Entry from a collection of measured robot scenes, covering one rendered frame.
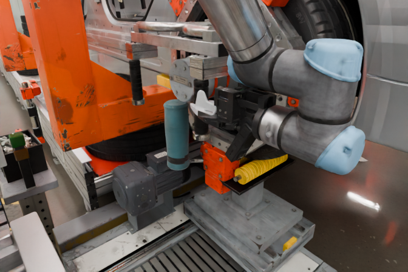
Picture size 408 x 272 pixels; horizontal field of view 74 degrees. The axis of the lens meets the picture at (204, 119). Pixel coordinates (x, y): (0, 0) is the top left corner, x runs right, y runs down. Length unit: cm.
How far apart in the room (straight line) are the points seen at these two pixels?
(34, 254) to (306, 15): 73
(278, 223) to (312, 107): 87
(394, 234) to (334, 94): 140
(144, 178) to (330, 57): 93
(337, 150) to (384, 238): 131
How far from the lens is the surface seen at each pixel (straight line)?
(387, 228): 177
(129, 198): 118
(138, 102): 92
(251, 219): 123
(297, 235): 131
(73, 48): 112
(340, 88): 40
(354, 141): 43
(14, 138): 108
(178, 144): 98
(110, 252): 136
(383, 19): 73
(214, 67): 62
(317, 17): 78
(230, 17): 40
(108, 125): 122
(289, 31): 76
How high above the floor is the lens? 105
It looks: 22 degrees down
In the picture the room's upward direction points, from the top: straight up
